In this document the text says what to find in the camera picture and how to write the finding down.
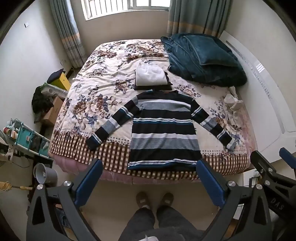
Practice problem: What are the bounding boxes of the person's left shoe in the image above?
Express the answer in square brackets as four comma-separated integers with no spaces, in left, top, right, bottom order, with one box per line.
[136,192,151,208]

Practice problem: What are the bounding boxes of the dark folded garment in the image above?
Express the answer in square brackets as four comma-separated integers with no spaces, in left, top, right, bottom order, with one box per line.
[134,72,173,91]

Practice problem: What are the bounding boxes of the person's right shoe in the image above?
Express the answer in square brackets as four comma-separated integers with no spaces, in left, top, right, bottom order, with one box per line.
[159,192,174,207]

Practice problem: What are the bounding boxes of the barred window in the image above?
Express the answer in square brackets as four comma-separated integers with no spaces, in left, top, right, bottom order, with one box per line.
[81,0,171,21]

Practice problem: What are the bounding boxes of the white crumpled cloth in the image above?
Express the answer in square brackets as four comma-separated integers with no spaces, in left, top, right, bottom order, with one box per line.
[223,86,243,127]

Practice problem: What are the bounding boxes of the person's grey trousers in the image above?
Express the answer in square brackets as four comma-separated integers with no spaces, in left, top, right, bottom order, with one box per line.
[118,205,204,241]

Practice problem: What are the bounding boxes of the person's shoe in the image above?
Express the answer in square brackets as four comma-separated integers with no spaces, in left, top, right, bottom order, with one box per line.
[159,192,174,207]
[136,192,151,208]

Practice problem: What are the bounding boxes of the white folded garment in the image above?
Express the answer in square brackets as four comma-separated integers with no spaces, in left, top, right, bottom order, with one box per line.
[135,62,167,86]

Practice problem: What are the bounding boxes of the grey bucket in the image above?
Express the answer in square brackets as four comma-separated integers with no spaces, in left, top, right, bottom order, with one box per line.
[33,163,58,184]

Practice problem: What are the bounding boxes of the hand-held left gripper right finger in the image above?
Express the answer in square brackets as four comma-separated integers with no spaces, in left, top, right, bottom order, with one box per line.
[196,159,272,241]

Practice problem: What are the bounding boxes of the dark cushion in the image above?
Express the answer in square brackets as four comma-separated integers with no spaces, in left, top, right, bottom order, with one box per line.
[47,69,65,84]

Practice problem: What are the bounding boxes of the teal pillow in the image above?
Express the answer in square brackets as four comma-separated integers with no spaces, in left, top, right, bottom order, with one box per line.
[184,35,238,67]

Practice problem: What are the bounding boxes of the teal quilt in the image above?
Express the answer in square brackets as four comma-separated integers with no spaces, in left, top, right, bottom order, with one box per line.
[161,33,248,87]

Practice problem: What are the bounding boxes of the dark clothes pile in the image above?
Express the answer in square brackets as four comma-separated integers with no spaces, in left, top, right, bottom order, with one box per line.
[32,85,55,123]

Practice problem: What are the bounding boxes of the pink mattress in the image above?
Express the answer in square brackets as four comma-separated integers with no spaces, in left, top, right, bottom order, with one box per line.
[52,155,252,184]

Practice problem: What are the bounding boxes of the yellow box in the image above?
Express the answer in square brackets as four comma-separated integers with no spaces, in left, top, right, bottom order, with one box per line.
[50,72,72,91]

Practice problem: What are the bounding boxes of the floral blanket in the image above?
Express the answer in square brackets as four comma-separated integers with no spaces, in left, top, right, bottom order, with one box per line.
[48,39,257,180]

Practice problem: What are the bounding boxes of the striped knit sweater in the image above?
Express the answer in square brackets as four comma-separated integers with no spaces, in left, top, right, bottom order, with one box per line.
[86,90,237,172]

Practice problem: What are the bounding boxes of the teal storage rack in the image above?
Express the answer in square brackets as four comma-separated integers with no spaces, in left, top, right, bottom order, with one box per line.
[3,118,53,160]

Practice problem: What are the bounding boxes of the white headboard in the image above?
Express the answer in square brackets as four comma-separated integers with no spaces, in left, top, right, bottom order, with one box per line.
[218,30,296,163]

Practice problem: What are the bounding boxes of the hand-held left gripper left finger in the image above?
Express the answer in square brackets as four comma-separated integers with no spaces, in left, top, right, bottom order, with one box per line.
[26,159,104,241]

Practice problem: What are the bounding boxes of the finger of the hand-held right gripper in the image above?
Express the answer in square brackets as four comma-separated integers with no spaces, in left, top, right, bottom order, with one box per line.
[250,150,296,189]
[279,148,296,168]

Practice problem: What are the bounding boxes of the cardboard box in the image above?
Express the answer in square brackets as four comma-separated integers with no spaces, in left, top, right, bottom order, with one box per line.
[41,96,65,126]

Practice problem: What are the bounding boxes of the grey-blue curtain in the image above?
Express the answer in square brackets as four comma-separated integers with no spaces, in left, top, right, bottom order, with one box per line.
[48,0,88,69]
[166,0,232,39]

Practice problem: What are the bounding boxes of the white plastic appliance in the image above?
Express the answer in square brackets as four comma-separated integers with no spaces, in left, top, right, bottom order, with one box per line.
[44,83,68,96]

